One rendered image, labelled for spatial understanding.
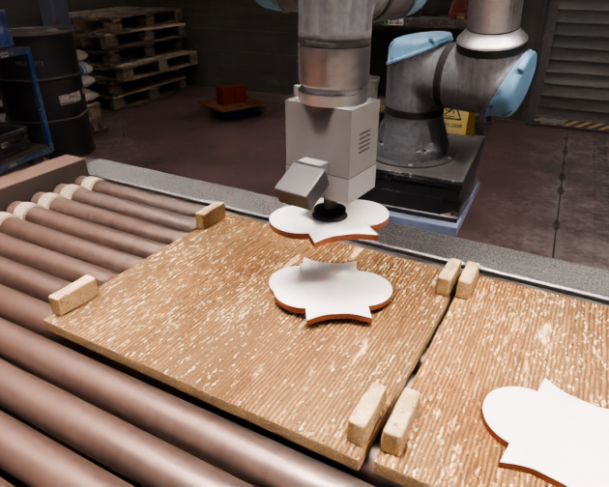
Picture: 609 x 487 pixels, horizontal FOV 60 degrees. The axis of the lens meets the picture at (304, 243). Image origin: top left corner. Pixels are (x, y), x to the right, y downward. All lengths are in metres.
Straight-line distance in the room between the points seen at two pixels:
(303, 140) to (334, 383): 0.26
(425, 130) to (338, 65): 0.54
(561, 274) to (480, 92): 0.34
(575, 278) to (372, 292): 0.32
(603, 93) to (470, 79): 4.35
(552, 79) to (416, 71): 4.29
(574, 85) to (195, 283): 4.78
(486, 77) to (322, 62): 0.48
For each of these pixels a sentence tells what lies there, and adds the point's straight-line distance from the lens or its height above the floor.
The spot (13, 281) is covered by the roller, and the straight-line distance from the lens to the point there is 0.86.
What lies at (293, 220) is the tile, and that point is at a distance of 0.62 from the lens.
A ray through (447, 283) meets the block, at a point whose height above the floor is 0.96.
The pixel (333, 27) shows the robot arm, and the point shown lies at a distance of 0.54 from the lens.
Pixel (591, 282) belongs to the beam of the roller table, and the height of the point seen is 0.91.
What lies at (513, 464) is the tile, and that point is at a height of 0.94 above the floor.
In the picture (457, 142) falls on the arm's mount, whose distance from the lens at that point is 1.19.
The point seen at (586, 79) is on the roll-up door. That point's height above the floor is 0.43.
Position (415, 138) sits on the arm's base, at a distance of 1.06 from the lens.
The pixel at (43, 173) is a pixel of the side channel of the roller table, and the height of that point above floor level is 0.95.
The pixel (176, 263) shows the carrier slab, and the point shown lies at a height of 0.94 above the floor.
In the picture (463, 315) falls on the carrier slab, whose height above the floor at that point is 0.94.
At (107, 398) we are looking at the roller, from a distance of 0.60.
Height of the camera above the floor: 1.31
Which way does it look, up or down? 28 degrees down
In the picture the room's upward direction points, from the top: straight up
